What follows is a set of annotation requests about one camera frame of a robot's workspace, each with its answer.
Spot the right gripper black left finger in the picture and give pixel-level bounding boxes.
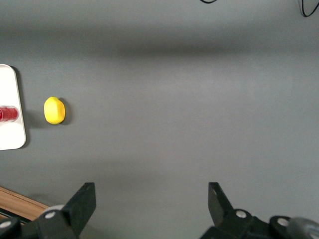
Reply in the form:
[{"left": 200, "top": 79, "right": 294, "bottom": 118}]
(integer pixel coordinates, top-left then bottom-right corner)
[{"left": 36, "top": 182, "right": 97, "bottom": 239}]

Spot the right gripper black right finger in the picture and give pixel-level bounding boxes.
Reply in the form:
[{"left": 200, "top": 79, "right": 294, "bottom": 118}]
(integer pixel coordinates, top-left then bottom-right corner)
[{"left": 200, "top": 182, "right": 255, "bottom": 239}]

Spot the wooden drawer cabinet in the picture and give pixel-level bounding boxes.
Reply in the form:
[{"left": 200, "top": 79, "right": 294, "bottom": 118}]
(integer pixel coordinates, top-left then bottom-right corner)
[{"left": 0, "top": 185, "right": 49, "bottom": 222}]

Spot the white rectangular tray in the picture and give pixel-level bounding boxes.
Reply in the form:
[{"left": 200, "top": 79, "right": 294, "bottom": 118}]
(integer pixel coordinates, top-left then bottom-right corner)
[{"left": 0, "top": 64, "right": 27, "bottom": 151}]

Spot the yellow lemon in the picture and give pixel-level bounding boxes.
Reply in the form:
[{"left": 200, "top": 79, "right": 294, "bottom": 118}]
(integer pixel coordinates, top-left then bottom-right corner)
[{"left": 43, "top": 96, "right": 66, "bottom": 125}]

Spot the small red bottle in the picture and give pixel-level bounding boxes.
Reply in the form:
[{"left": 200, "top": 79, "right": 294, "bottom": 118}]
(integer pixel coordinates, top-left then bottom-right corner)
[{"left": 0, "top": 105, "right": 19, "bottom": 122}]

